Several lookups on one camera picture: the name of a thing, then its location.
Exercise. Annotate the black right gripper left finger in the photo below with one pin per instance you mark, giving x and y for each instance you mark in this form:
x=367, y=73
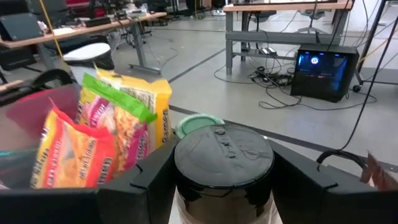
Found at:
x=149, y=193

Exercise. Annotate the black rolling stand frame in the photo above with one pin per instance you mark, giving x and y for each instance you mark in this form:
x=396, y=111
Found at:
x=373, y=31

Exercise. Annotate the green ramen packet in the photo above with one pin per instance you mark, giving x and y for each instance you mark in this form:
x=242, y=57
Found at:
x=124, y=124

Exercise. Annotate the wooden top office desk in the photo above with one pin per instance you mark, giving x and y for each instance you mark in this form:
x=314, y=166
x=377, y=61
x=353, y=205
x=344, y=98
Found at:
x=77, y=31

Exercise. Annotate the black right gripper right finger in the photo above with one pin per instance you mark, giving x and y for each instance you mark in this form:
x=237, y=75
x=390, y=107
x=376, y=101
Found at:
x=311, y=196

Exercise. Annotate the grey translucent plastic bin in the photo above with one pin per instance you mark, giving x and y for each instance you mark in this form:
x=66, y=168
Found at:
x=18, y=168

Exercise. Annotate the black computer tower blue lights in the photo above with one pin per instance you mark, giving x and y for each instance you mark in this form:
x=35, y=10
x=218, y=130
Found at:
x=323, y=71

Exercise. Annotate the green lid spice jar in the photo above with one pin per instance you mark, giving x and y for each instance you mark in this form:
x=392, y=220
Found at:
x=194, y=123

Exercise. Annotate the white trash can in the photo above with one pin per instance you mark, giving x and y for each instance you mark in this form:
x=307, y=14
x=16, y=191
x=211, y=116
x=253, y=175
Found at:
x=87, y=51

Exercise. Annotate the orange ramen packet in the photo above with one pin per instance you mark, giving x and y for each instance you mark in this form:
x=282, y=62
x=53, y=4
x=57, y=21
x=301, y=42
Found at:
x=71, y=155

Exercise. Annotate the brown snack sachet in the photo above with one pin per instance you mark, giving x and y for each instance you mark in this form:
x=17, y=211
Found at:
x=381, y=174

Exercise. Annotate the yellow ramen packet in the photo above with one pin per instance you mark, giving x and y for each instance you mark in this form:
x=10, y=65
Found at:
x=158, y=99

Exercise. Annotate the black lid spice jar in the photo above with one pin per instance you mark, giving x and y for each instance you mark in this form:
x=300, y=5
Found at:
x=224, y=155

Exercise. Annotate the wooden top grey frame desk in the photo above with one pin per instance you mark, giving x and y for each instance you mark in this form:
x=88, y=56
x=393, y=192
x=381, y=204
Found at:
x=280, y=7

